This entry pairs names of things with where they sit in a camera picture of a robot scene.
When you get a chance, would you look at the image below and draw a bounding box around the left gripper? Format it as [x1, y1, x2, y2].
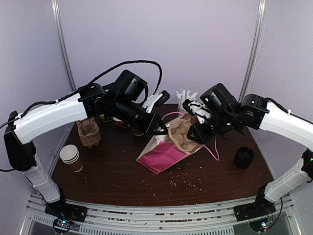
[112, 96, 169, 136]

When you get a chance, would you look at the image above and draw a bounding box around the single cardboard cup carrier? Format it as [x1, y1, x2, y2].
[168, 114, 202, 153]

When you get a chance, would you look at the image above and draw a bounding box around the brown paper coffee cup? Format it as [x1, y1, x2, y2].
[133, 129, 144, 137]

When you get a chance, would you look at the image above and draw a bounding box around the pink paper bag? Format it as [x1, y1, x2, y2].
[136, 112, 220, 174]

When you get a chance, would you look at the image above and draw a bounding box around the cardboard cup carrier stack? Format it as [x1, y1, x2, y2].
[76, 117, 101, 148]

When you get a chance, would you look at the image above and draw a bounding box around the stack of paper cups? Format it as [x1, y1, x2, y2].
[60, 144, 83, 172]

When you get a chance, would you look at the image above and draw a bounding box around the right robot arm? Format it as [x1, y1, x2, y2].
[183, 83, 313, 216]

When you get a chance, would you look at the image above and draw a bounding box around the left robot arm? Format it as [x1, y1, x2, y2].
[4, 70, 170, 217]

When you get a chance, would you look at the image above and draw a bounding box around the glass with wrapped straws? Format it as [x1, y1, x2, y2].
[176, 89, 198, 114]

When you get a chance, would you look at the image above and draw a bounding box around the stack of black lids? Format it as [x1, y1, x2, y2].
[234, 146, 254, 169]

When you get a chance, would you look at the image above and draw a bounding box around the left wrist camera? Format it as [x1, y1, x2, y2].
[142, 91, 170, 113]

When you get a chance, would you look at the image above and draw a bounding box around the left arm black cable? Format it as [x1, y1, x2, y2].
[0, 60, 163, 172]

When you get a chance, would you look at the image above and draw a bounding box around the front aluminium rail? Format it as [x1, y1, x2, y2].
[19, 198, 301, 235]

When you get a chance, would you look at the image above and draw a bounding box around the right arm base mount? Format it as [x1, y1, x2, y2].
[234, 200, 276, 221]

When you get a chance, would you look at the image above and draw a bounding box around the right aluminium frame post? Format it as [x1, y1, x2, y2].
[239, 0, 268, 102]

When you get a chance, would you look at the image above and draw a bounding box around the aluminium frame post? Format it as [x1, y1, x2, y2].
[50, 0, 82, 110]
[239, 0, 268, 102]

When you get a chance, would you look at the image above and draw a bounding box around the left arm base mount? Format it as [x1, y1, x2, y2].
[45, 200, 88, 222]

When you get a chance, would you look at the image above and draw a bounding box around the left aluminium frame post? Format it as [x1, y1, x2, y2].
[50, 0, 82, 110]

